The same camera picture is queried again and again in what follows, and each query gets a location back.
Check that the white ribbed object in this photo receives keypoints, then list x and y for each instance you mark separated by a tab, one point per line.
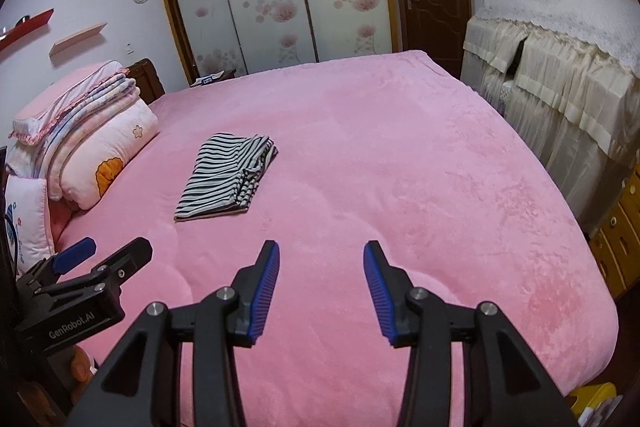
615	414

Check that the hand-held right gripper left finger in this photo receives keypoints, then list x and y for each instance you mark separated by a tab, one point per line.
265	292

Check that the small white blue box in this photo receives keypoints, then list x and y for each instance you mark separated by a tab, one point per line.
207	80

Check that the red wall shelf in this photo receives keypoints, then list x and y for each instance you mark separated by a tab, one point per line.
30	27

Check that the dark wooden headboard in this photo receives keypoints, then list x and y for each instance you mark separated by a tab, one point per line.
147	82

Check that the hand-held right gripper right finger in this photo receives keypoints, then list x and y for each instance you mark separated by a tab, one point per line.
377	292

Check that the striped long-sleeve shirt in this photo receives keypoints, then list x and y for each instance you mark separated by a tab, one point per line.
220	177

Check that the folded striped thin blanket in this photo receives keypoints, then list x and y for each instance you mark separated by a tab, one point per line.
112	93

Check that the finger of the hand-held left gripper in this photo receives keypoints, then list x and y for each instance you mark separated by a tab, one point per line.
130	254
75	253

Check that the pink fleece bed blanket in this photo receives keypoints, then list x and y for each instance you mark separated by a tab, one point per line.
400	157

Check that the white small pillow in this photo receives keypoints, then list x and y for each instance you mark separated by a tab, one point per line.
30	217

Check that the dark wooden bedside table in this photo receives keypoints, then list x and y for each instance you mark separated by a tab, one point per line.
225	75

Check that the folded cartoon print quilt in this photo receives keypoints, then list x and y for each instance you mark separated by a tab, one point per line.
115	142

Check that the light wooden wall shelf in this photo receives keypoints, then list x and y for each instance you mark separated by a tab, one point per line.
80	36

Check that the pink ruffled pillow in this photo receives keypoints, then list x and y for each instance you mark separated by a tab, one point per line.
60	92

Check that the person's left hand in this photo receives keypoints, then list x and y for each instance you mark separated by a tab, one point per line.
80	367

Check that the white lace cover cloth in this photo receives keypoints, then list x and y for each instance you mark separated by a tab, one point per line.
550	2

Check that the cream pleated furniture cover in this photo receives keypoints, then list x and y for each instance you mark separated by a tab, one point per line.
565	107

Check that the yellow wooden drawer cabinet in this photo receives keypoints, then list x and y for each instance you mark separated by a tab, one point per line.
620	237

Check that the yellow plastic stool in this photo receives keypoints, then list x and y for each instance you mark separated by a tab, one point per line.
592	394

